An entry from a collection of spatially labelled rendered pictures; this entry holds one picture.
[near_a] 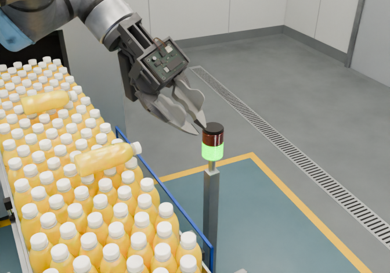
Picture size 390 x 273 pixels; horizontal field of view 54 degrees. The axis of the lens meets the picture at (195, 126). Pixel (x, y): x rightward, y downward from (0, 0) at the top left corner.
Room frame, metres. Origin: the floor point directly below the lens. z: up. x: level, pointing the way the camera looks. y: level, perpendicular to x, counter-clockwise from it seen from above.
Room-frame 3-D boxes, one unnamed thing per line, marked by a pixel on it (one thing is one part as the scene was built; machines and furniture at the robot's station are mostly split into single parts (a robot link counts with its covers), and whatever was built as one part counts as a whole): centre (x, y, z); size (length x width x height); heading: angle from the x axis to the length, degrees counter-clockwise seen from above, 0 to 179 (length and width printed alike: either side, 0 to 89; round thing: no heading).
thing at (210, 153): (0.94, -0.05, 1.18); 0.06 x 0.06 x 0.05
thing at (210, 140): (0.94, -0.05, 1.23); 0.06 x 0.06 x 0.04
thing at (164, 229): (0.71, 0.08, 1.09); 0.04 x 0.04 x 0.02
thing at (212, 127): (0.94, -0.05, 1.18); 0.06 x 0.06 x 0.16
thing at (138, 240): (0.67, 0.14, 1.09); 0.04 x 0.04 x 0.02
